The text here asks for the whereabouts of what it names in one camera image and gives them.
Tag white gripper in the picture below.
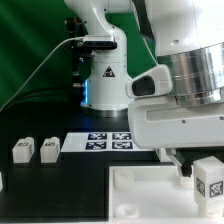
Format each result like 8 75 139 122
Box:
128 96 224 178

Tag white square tabletop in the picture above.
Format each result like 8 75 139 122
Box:
109 166 224 224

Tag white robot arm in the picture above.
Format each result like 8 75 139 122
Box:
64 0 224 151

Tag white sheet with tags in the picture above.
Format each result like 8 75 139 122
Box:
61 132 140 152

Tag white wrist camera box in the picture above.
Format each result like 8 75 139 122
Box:
125 64 173 98

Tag black cables on table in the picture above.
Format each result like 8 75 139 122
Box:
0 86 84 113

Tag black camera on stand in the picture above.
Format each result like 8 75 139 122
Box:
65 17 117 88

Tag white camera cable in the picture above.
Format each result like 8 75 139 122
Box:
0 37 84 113

